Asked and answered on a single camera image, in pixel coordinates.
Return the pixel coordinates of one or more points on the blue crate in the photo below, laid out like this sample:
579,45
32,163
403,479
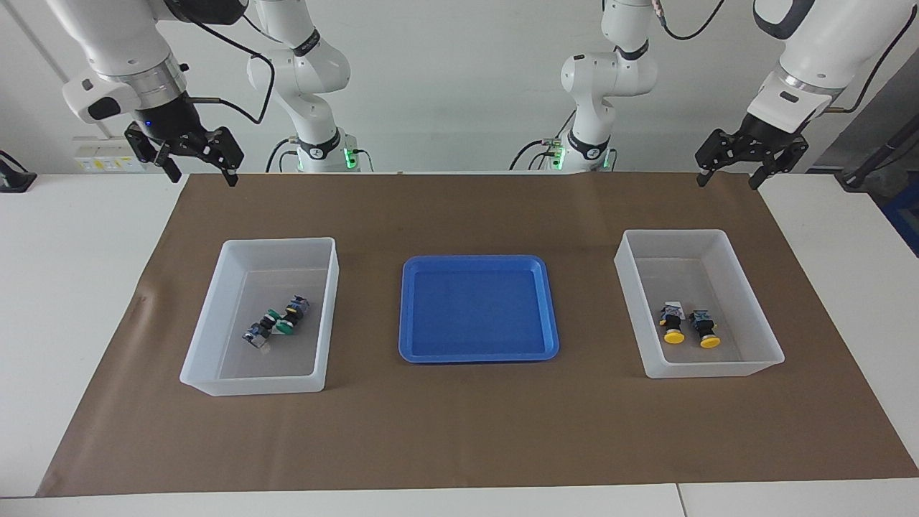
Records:
906,215

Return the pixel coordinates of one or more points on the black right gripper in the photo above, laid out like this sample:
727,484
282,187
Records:
172,118

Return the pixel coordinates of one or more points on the yellow push button switch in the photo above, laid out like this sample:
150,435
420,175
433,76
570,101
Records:
673,336
710,342

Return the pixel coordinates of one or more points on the black metal stand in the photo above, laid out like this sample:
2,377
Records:
861,172

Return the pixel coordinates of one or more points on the translucent white plastic box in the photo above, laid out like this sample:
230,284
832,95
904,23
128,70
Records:
718,366
251,384

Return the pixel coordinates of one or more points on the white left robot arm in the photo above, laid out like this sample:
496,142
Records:
826,43

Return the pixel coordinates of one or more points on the white wall socket box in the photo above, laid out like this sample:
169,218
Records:
108,154

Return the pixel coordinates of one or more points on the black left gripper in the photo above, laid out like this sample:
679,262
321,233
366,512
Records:
764,140

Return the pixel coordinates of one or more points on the brown paper table mat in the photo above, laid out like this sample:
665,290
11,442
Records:
459,431

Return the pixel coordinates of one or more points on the blue plastic tray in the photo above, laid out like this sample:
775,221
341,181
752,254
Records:
474,309

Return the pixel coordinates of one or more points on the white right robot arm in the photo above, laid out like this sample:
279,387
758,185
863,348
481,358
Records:
115,36

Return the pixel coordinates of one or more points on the green push button switch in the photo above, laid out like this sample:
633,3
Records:
271,317
286,328

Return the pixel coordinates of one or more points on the black table clamp device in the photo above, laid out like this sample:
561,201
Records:
14,179

